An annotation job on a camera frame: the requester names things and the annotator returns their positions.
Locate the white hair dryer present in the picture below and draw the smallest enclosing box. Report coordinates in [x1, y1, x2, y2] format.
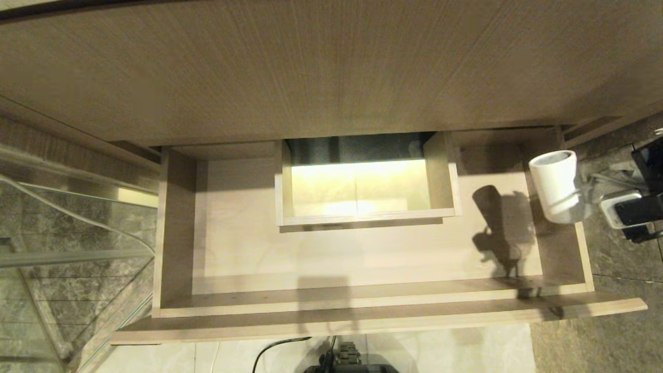
[528, 150, 604, 225]

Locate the beige wooden drawer front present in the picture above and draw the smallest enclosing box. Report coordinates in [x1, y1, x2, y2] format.
[109, 127, 648, 345]

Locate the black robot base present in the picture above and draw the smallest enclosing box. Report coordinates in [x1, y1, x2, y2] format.
[300, 341, 399, 373]

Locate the beige wooden vanity cabinet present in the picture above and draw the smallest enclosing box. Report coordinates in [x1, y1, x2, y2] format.
[0, 0, 663, 174]

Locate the framed glass shower door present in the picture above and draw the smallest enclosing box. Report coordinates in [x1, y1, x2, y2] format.
[0, 148, 158, 373]

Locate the thin white cable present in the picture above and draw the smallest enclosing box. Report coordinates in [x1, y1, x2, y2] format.
[0, 176, 222, 373]

